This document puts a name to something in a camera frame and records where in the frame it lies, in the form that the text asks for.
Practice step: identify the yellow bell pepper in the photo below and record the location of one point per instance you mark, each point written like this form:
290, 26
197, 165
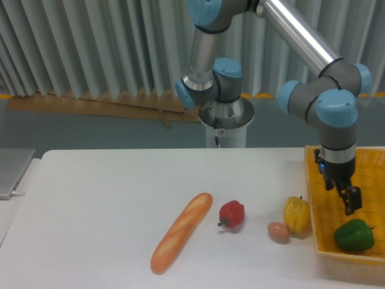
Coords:
296, 214

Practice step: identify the brown cardboard sheet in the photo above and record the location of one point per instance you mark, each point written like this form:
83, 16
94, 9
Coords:
165, 108

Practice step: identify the red bell pepper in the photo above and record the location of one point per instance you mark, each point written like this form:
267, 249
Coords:
231, 214

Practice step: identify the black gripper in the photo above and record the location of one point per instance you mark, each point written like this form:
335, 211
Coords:
342, 173

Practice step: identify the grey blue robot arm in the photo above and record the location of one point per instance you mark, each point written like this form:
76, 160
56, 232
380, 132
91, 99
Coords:
213, 85

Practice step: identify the green bell pepper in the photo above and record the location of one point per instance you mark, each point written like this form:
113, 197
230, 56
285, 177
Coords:
354, 236

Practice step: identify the brown egg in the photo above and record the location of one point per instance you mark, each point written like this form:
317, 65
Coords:
278, 231

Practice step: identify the silver laptop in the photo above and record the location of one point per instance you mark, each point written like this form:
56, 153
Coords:
14, 164

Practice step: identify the baguette bread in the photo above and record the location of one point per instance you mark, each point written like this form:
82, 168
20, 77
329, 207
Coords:
174, 240

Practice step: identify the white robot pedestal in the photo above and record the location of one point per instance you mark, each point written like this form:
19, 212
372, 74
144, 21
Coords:
226, 123

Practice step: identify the yellow woven basket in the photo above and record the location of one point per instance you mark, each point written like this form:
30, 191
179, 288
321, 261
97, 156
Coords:
327, 211

